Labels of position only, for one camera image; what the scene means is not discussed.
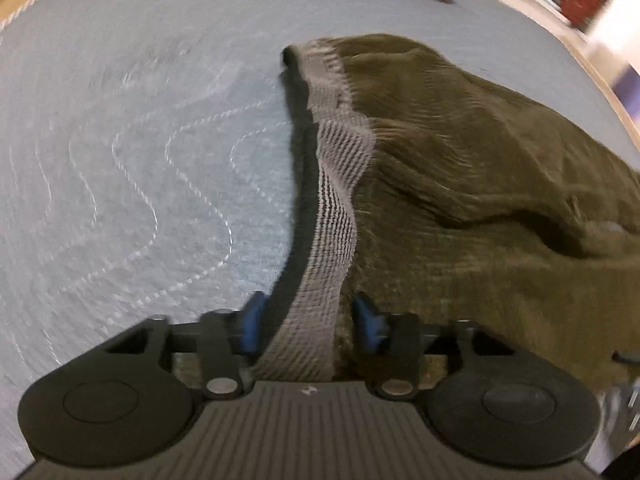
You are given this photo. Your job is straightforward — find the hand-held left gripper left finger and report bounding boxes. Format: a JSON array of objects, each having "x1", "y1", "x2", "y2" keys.
[{"x1": 106, "y1": 290, "x2": 266, "y2": 402}]

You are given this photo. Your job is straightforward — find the purple folder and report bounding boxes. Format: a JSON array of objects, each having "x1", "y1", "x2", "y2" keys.
[{"x1": 607, "y1": 59, "x2": 640, "y2": 111}]

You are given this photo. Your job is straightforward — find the olive corduroy pants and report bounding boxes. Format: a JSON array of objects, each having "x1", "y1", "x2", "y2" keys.
[{"x1": 277, "y1": 33, "x2": 640, "y2": 396}]

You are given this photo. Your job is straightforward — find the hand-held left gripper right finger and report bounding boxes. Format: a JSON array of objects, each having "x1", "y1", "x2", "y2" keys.
[{"x1": 351, "y1": 291, "x2": 507, "y2": 403}]

